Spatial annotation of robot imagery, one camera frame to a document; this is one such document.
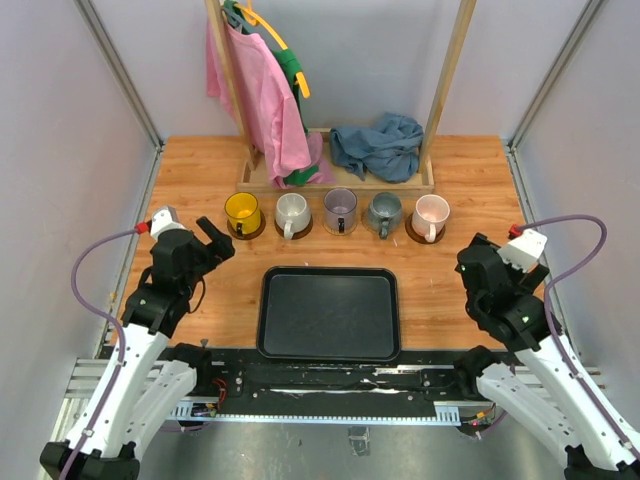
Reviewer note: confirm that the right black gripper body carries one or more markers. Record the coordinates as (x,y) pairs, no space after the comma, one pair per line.
(514,273)

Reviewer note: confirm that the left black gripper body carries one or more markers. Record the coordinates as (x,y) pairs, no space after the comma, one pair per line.
(201,259)

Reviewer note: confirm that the yellow glass mug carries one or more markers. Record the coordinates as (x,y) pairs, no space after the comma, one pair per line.
(243,213)

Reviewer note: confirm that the white ceramic mug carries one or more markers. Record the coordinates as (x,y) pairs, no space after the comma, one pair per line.
(292,214)

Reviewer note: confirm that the dark wooden coaster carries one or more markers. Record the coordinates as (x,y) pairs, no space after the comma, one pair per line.
(250,236)
(416,237)

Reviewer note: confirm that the pink ceramic mug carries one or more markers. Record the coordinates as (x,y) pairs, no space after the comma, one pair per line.
(429,217)

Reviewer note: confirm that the purple glass mug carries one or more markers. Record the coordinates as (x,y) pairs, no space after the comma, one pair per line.
(340,208)

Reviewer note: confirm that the light woven coaster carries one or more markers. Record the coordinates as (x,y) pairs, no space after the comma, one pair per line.
(337,232)

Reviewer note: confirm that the woven rattan coaster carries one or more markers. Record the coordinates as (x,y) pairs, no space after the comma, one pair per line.
(367,225)

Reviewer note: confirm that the grey glass mug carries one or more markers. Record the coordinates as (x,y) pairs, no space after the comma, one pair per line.
(384,214)

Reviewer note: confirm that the brown glass coaster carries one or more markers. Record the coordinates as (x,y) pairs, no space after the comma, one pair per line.
(298,235)

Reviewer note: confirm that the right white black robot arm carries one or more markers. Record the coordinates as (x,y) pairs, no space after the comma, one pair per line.
(574,421)

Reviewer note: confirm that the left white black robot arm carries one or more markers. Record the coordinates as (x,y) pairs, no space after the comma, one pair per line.
(123,415)

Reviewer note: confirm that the black plastic tray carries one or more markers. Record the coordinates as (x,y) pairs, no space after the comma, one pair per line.
(346,314)

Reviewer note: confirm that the pink shirt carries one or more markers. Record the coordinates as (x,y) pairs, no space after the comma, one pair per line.
(293,156)

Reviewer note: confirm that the blue crumpled cloth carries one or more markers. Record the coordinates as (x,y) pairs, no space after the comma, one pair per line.
(389,149)

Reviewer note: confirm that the green shirt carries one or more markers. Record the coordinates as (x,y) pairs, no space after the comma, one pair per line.
(274,81)

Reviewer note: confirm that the green hanger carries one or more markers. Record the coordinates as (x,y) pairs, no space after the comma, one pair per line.
(235,18)

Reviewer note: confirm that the yellow hanger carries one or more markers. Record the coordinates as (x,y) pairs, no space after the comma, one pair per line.
(256,19)

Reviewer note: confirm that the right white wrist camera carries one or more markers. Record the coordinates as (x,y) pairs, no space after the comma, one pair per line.
(524,251)

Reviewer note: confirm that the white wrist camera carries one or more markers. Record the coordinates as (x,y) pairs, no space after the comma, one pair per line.
(162,220)
(524,251)

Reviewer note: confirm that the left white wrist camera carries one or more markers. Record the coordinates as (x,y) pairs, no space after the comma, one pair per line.
(162,220)

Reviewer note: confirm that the aluminium front rail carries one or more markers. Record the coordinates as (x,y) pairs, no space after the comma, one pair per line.
(408,394)

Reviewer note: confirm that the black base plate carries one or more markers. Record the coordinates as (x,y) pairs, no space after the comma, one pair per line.
(455,358)

